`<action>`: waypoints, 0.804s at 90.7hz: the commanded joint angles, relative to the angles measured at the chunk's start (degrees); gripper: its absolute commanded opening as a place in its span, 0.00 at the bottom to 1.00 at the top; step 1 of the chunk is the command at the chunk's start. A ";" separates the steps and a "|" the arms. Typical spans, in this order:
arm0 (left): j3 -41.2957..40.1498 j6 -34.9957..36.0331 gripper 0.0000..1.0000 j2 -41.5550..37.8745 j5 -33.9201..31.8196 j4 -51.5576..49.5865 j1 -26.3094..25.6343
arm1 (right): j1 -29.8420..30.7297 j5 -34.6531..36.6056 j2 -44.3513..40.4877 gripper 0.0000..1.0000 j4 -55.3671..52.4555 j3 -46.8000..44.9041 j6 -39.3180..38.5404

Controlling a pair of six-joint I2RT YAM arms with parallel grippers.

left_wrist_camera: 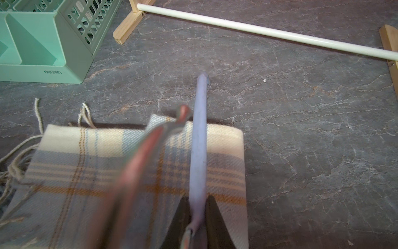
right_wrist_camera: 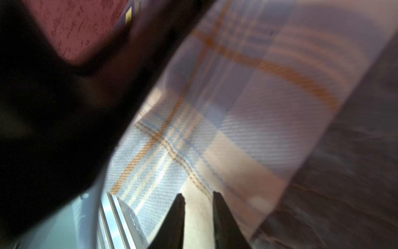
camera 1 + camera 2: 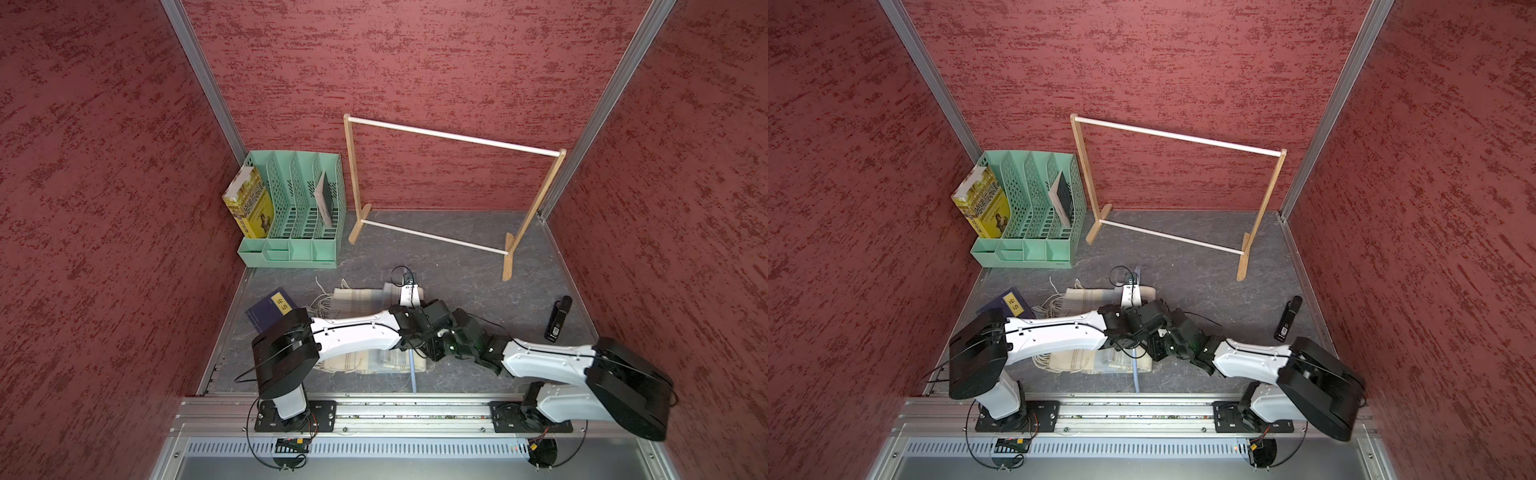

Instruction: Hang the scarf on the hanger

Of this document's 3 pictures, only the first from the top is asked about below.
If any light blue clothes hanger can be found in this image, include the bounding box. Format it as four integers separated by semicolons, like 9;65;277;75
85;72;209;249

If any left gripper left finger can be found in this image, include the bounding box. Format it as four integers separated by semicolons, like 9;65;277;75
160;196;191;249

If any wooden clothes rack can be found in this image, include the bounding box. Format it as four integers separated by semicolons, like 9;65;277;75
113;1;398;91

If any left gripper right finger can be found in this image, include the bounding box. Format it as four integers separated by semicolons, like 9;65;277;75
205;196;236;249

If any plaid beige blue scarf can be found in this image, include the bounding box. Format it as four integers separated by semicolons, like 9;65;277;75
1;122;249;249

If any green plastic file organizer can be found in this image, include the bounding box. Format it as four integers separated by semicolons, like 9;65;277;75
1;0;120;84

